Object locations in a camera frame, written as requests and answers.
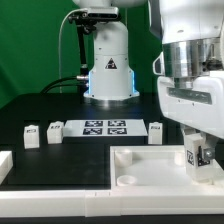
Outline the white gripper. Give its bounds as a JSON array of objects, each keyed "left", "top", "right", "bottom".
[{"left": 157, "top": 76, "right": 224, "bottom": 166}]

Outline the white square tabletop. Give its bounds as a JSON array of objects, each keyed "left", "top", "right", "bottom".
[{"left": 110, "top": 145, "right": 224, "bottom": 196}]

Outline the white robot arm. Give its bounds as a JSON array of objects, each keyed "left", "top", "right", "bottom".
[{"left": 73, "top": 0, "right": 224, "bottom": 165}]

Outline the white fiducial marker sheet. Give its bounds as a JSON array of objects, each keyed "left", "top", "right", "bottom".
[{"left": 63, "top": 119, "right": 147, "bottom": 137}]

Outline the white U-shaped boundary fence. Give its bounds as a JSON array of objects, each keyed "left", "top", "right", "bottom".
[{"left": 0, "top": 147, "right": 224, "bottom": 219}]

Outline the black cable bundle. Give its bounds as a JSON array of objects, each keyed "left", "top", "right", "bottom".
[{"left": 40, "top": 75, "right": 90, "bottom": 94}]

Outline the grey cable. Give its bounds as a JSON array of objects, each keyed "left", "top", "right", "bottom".
[{"left": 58, "top": 9, "right": 88, "bottom": 94}]

